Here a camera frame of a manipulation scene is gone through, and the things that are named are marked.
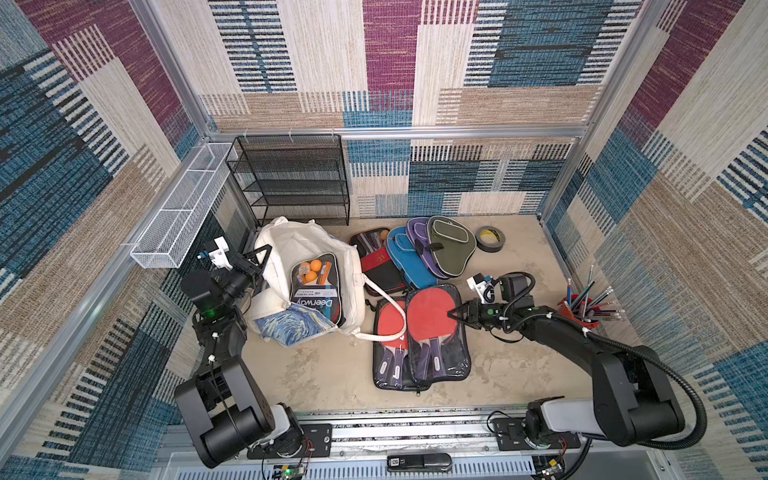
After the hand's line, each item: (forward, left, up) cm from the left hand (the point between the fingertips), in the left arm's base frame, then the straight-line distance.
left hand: (273, 248), depth 76 cm
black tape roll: (+26, -67, -27) cm, 77 cm away
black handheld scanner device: (-42, -35, -23) cm, 60 cm away
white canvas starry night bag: (-8, +3, -11) cm, 14 cm away
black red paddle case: (+14, -25, -24) cm, 38 cm away
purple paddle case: (+24, -40, -21) cm, 51 cm away
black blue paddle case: (+15, -34, -21) cm, 43 cm away
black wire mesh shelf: (+41, +3, -8) cm, 41 cm away
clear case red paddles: (-21, -29, -27) cm, 45 cm away
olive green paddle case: (+22, -54, -23) cm, 63 cm away
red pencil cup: (-9, -82, -17) cm, 84 cm away
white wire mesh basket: (-1, +23, +5) cm, 23 cm away
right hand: (-10, -47, -20) cm, 52 cm away
